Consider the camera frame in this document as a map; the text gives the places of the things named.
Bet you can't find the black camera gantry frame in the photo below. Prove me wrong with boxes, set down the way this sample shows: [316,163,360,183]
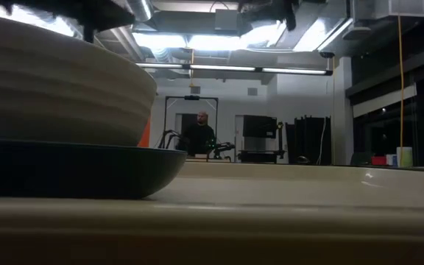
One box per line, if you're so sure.
[163,96,219,162]

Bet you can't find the grey ceiling box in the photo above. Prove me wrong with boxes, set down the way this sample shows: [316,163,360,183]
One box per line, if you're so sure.
[214,9,239,32]

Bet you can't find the orange mug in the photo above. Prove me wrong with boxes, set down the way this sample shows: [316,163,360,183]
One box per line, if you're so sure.
[136,116,152,149]

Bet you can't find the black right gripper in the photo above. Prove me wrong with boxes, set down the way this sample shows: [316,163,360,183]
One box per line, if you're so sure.
[238,0,298,32]

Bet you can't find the black television cart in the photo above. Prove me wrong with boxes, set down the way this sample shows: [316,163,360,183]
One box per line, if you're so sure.
[238,121,287,164]

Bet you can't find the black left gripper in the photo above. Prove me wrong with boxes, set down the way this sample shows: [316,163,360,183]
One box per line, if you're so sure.
[0,0,136,43]

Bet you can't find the long ceiling light bar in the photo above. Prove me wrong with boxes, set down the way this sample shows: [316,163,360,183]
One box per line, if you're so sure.
[135,61,333,77]

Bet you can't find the thin white cable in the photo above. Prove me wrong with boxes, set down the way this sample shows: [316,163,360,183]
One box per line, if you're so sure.
[317,117,328,166]

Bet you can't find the dark blue plate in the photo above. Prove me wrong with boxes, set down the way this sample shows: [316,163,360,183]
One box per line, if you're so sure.
[0,137,188,200]

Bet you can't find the silver spiral ventilation duct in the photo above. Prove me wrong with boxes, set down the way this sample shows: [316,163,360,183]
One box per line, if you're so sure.
[125,0,155,23]

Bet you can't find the black folding panels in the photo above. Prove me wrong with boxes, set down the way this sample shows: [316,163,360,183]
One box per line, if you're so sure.
[285,116,332,166]

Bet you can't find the white ceiling air unit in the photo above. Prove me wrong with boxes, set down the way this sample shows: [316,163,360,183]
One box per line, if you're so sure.
[351,0,424,21]

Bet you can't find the yellow extension cable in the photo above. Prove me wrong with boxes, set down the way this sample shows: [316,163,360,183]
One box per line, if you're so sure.
[397,14,406,167]

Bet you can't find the person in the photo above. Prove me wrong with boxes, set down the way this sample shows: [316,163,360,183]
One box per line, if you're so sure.
[177,110,216,156]

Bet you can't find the white ribbed bowl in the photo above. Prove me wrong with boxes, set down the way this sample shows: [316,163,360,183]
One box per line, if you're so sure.
[0,12,158,148]

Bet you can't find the pale cylindrical container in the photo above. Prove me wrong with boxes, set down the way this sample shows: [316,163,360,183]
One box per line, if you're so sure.
[396,146,414,168]

